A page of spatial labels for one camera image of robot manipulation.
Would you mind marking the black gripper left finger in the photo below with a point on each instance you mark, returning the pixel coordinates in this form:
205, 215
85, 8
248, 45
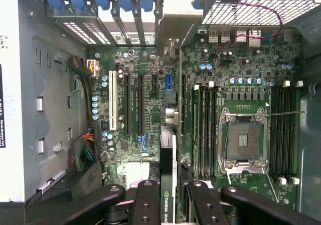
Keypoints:
146, 205

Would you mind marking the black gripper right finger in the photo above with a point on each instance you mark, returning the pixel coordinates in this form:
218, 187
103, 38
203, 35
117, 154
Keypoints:
208, 205

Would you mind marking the green Dell motherboard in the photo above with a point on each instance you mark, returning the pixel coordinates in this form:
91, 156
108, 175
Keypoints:
238, 67

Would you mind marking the white expansion slot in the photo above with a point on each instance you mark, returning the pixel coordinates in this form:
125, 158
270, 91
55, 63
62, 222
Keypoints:
113, 99

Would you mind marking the grey power supply unit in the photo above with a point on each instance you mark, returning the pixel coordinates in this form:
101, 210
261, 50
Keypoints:
11, 84

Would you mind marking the black open PC case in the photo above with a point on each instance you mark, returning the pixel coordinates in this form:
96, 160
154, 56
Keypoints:
50, 97

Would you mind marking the CPU socket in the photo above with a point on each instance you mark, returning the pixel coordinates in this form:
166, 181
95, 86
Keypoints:
242, 137

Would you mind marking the silver socket cover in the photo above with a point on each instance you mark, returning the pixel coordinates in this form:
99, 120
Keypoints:
244, 169

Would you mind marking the blue expansion slot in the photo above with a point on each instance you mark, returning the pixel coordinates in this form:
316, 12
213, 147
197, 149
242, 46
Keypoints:
169, 82

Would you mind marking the thin metal locking lever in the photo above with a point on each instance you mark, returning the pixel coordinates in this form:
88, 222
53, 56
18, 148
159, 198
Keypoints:
288, 113

